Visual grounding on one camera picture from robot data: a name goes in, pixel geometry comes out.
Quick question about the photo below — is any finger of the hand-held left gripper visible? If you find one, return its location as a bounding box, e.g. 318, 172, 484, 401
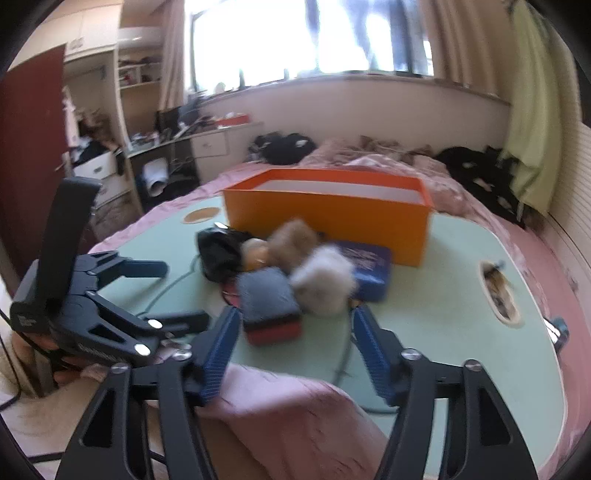
90, 294, 212, 340
76, 251, 169, 292

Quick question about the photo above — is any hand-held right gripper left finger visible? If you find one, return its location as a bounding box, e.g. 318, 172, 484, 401
54, 305, 242, 480

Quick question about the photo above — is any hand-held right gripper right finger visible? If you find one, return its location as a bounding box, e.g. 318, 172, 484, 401
351, 305, 539, 480

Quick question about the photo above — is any red rectangular pouch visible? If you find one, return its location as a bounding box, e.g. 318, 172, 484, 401
235, 268, 303, 347

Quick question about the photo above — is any blue rectangular tin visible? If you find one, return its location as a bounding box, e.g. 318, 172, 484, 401
330, 240, 393, 303

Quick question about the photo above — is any white fluffy pom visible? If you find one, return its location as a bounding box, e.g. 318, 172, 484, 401
290, 244, 358, 317

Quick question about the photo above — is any orange cardboard box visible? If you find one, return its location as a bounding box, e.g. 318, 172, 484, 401
222, 167, 435, 267

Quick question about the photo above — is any light green desktop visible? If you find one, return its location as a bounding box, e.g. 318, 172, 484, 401
99, 196, 568, 480

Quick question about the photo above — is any person's left hand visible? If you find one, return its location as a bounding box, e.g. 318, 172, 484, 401
18, 333, 112, 385

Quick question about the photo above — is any black pouch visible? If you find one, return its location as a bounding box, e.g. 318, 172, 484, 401
196, 226, 252, 283

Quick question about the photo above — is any rolled white paper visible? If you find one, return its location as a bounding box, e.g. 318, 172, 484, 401
142, 159, 169, 195

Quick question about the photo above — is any pink blanket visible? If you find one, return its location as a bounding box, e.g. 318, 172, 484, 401
185, 362, 393, 480

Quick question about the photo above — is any peach round ball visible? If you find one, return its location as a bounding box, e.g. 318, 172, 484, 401
240, 237, 271, 273

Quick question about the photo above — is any white drawer cabinet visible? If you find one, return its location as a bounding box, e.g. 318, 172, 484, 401
71, 150, 125, 204

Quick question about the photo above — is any brown fluffy pom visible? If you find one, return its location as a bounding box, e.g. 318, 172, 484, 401
265, 220, 321, 273

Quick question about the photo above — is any dark red door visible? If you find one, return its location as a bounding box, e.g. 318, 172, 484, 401
0, 44, 68, 278

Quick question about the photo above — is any white desk with drawers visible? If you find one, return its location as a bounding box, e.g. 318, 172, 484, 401
127, 121, 264, 208

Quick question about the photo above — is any black monitor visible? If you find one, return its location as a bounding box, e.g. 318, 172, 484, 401
157, 106, 185, 137

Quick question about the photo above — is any black clothes pile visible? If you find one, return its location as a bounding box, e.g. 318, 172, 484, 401
249, 132, 317, 166
434, 145, 532, 229

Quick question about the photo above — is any blue table clamp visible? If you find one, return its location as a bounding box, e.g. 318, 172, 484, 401
547, 316, 571, 352

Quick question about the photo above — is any pale floral quilt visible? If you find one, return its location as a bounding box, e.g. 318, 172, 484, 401
300, 136, 453, 190

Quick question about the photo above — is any pink bed sheet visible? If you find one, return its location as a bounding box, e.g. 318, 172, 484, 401
88, 152, 591, 480

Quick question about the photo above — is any beige knit blanket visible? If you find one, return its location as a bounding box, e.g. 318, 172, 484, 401
360, 135, 435, 158

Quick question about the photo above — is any beige curtain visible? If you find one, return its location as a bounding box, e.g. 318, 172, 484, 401
418, 0, 518, 100
159, 0, 188, 112

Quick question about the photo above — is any large window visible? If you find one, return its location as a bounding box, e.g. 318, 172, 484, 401
185, 0, 435, 90

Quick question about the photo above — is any light green curtain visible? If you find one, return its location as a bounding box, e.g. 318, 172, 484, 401
501, 0, 580, 217

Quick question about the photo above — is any wall shelf unit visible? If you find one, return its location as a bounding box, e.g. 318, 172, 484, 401
62, 25, 164, 153

